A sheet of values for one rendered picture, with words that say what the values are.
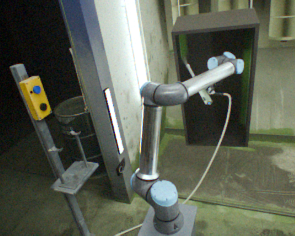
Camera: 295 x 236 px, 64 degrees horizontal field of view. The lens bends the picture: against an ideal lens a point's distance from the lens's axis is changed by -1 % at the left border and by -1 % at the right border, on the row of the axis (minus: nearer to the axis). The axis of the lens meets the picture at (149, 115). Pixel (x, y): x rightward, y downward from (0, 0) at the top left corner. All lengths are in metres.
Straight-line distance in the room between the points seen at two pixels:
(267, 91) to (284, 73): 0.30
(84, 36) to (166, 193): 1.22
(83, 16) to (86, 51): 0.24
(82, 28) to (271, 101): 2.41
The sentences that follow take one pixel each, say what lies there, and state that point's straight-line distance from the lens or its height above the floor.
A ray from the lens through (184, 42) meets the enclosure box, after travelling 2.24.
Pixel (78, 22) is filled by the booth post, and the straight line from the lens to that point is 1.87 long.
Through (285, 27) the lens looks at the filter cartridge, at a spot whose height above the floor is 1.39.
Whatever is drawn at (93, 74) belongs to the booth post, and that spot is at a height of 1.42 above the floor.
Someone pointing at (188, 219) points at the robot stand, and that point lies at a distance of 1.62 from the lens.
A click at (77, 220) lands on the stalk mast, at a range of 2.27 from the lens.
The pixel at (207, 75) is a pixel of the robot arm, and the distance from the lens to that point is 1.40.
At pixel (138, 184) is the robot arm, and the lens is 1.51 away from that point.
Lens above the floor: 1.90
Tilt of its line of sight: 27 degrees down
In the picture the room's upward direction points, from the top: 9 degrees counter-clockwise
